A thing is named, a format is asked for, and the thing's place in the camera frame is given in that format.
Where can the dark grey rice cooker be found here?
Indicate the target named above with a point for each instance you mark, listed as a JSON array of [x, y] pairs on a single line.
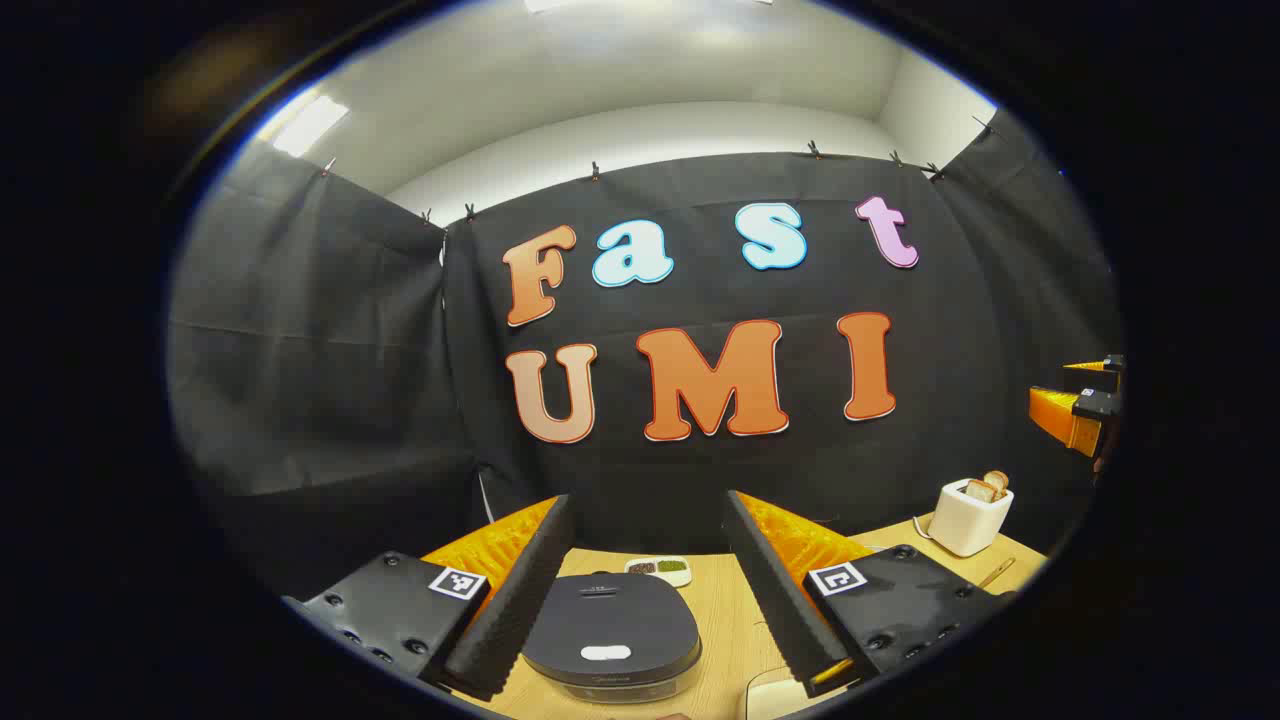
[[610, 620]]

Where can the toasted bread slice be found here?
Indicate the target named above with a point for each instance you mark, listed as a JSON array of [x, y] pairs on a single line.
[[980, 491], [998, 481]]

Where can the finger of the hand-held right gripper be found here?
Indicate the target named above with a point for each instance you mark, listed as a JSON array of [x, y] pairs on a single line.
[[1060, 415], [1095, 364]]

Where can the white divided condiment dish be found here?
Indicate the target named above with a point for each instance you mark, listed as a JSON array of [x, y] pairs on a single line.
[[658, 570]]

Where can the black backdrop cloth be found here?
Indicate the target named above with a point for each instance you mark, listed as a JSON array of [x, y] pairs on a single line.
[[330, 350]]

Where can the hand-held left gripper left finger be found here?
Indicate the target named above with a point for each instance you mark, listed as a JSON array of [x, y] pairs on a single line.
[[520, 600]]

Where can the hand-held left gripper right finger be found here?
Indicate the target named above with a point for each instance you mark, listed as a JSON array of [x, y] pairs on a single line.
[[770, 590]]

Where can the white toaster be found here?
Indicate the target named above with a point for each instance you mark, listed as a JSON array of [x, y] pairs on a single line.
[[965, 525]]

